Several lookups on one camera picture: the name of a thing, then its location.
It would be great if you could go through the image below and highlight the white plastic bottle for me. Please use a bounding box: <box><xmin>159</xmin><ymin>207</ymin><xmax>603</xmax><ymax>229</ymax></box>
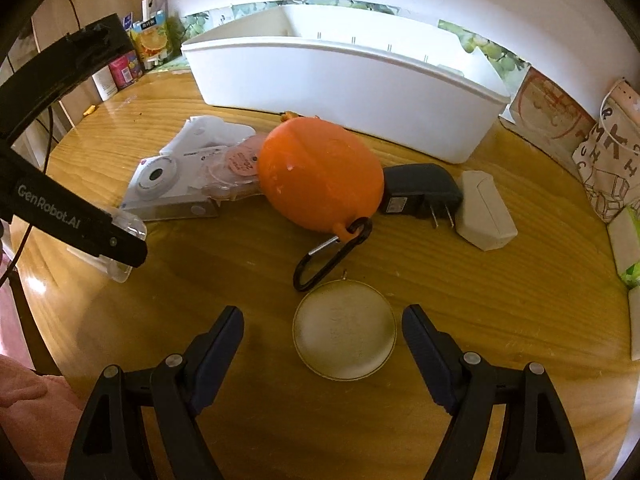
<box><xmin>91</xmin><ymin>67</ymin><xmax>120</xmax><ymax>102</ymax></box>

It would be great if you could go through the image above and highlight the green grape print paper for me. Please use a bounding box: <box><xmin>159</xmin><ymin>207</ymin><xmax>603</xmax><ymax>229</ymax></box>
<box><xmin>170</xmin><ymin>0</ymin><xmax>531</xmax><ymax>73</ymax></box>

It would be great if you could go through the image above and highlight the orange silicone case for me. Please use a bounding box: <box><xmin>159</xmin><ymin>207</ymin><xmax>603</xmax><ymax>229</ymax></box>
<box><xmin>257</xmin><ymin>117</ymin><xmax>386</xmax><ymax>241</ymax></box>

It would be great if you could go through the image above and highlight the beige wedge-shaped box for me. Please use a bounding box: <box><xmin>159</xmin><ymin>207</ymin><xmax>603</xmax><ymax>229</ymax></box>
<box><xmin>454</xmin><ymin>170</ymin><xmax>519</xmax><ymax>252</ymax></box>

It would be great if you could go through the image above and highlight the white instant camera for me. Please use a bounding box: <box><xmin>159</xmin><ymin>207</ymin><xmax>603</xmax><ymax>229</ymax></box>
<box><xmin>119</xmin><ymin>154</ymin><xmax>221</xmax><ymax>222</ymax></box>

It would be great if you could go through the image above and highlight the pink dotted box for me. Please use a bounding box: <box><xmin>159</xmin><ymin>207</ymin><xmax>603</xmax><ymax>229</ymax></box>
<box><xmin>612</xmin><ymin>80</ymin><xmax>640</xmax><ymax>126</ymax></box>

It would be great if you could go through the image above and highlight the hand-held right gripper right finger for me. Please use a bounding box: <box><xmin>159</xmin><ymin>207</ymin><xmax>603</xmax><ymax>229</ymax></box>
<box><xmin>401</xmin><ymin>304</ymin><xmax>587</xmax><ymax>480</ymax></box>

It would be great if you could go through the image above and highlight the black power adapter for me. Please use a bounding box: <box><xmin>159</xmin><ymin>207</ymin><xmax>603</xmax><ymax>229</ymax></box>
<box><xmin>377</xmin><ymin>162</ymin><xmax>463</xmax><ymax>231</ymax></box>

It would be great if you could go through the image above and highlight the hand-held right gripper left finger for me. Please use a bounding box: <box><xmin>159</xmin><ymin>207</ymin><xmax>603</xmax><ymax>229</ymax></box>
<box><xmin>64</xmin><ymin>305</ymin><xmax>246</xmax><ymax>480</ymax></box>

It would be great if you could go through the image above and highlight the printed canvas tote bag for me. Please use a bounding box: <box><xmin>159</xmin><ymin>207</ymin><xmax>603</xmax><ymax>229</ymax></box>
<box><xmin>572</xmin><ymin>100</ymin><xmax>640</xmax><ymax>226</ymax></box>

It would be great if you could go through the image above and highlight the white plastic storage bin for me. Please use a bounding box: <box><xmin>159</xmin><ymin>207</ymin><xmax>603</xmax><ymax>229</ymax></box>
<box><xmin>180</xmin><ymin>5</ymin><xmax>512</xmax><ymax>165</ymax></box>

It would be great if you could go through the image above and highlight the green tissue pack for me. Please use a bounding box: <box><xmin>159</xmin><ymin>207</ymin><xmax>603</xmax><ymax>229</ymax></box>
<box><xmin>607</xmin><ymin>202</ymin><xmax>640</xmax><ymax>288</ymax></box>

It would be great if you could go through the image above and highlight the pink fleece garment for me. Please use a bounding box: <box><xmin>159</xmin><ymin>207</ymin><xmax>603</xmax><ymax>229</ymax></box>
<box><xmin>0</xmin><ymin>355</ymin><xmax>83</xmax><ymax>480</ymax></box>

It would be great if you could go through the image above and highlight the white tube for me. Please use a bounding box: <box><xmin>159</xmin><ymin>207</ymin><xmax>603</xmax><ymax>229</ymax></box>
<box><xmin>140</xmin><ymin>0</ymin><xmax>168</xmax><ymax>23</ymax></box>

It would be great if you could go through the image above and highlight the brown drawn paper card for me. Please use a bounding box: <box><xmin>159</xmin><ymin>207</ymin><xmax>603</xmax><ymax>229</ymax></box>
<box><xmin>500</xmin><ymin>65</ymin><xmax>598</xmax><ymax>158</ymax></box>

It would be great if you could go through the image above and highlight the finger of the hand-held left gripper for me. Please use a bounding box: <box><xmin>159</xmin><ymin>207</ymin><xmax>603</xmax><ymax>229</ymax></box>
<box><xmin>0</xmin><ymin>14</ymin><xmax>137</xmax><ymax>133</ymax></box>
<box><xmin>87</xmin><ymin>205</ymin><xmax>149</xmax><ymax>267</ymax></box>

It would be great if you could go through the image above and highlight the round cream compact tin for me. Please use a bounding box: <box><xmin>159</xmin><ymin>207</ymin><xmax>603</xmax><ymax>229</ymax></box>
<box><xmin>292</xmin><ymin>280</ymin><xmax>397</xmax><ymax>380</ymax></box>

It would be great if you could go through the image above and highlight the pink label clear tape dispenser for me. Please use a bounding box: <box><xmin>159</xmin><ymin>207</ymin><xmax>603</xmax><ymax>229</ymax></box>
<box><xmin>200</xmin><ymin>135</ymin><xmax>268</xmax><ymax>202</ymax></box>

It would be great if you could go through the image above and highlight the pink printed pack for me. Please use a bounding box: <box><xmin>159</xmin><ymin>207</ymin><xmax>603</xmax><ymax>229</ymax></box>
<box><xmin>107</xmin><ymin>52</ymin><xmax>146</xmax><ymax>91</ymax></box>

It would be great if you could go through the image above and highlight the black carabiner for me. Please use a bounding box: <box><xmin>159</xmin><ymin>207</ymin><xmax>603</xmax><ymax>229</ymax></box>
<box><xmin>293</xmin><ymin>217</ymin><xmax>373</xmax><ymax>292</ymax></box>

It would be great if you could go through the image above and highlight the small clear bead box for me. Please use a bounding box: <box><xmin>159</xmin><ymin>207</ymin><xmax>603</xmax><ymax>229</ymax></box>
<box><xmin>82</xmin><ymin>207</ymin><xmax>148</xmax><ymax>285</ymax></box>

